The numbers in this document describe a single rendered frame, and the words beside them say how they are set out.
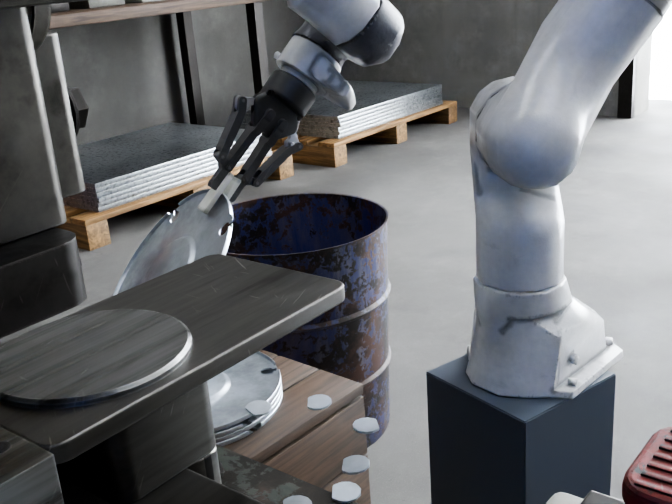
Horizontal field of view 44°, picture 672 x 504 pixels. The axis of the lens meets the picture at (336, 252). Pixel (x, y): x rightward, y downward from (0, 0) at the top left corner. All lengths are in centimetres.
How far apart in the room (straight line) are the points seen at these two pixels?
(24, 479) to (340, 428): 93
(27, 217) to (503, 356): 79
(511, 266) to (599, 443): 30
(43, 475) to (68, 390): 6
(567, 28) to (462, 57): 451
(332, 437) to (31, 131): 99
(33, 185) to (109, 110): 425
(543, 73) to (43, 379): 66
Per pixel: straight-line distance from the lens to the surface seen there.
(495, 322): 107
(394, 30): 118
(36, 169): 40
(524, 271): 105
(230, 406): 127
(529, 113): 93
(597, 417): 118
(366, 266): 164
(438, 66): 560
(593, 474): 122
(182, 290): 61
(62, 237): 39
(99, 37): 462
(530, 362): 109
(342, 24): 116
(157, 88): 485
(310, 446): 129
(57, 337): 56
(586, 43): 99
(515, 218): 104
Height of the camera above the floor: 100
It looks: 20 degrees down
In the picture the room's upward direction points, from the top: 4 degrees counter-clockwise
